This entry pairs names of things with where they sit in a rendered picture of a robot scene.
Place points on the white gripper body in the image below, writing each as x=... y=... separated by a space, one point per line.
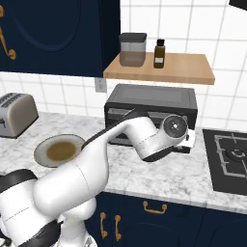
x=191 y=139

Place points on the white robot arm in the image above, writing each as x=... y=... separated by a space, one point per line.
x=74 y=183

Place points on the black toaster oven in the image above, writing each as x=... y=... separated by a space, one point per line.
x=151 y=96

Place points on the navy base cupboard door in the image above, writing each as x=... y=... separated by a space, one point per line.
x=96 y=225
x=154 y=233
x=228 y=230

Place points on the silver toaster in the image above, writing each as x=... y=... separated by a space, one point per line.
x=19 y=112

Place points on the black hob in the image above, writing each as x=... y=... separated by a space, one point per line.
x=231 y=154

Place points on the navy drawer front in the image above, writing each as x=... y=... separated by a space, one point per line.
x=183 y=210

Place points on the brown glass bottle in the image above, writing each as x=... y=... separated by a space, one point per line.
x=159 y=54

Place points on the grey storage jar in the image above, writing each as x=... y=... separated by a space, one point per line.
x=132 y=51

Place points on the black extractor hood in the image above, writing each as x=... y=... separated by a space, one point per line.
x=239 y=4

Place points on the grey plate with brown centre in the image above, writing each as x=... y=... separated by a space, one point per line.
x=41 y=151

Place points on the wooden wall shelf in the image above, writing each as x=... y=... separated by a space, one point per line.
x=183 y=69

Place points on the white wall socket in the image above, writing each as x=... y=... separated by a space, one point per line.
x=100 y=85

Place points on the navy wall cupboard door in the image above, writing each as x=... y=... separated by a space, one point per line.
x=58 y=32

